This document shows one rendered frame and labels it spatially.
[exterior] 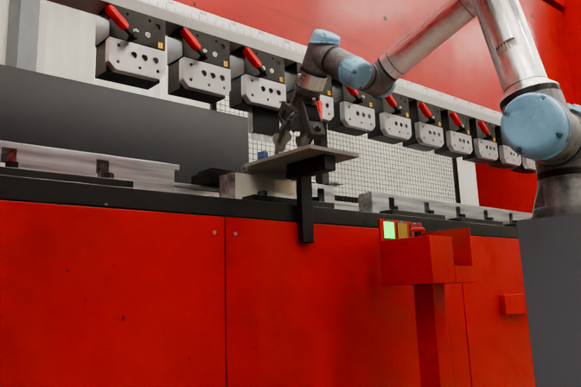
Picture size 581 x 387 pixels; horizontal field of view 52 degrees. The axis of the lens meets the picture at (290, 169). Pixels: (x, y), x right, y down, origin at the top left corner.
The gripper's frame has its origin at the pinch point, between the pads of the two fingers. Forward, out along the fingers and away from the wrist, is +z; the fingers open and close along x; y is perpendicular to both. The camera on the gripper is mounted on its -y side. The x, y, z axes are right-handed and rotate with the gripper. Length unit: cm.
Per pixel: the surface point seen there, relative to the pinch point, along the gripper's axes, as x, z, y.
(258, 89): 6.7, -12.8, 16.4
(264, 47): 3.5, -22.7, 26.2
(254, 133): 5.6, -0.9, 12.5
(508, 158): -130, 5, 34
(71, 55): -34, 146, 522
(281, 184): -1.8, 9.2, 1.8
